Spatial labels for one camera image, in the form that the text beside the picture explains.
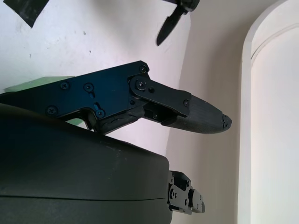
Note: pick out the white rounded column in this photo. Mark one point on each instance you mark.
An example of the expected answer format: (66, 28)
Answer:
(273, 116)

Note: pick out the black tape strip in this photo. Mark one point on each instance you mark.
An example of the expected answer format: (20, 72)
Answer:
(28, 10)

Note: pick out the green wooden block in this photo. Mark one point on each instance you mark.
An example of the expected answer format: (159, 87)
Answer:
(37, 82)

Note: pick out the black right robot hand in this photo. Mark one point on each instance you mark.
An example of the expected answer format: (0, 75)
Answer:
(81, 175)

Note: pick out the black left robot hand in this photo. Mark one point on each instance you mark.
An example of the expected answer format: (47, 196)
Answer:
(167, 26)

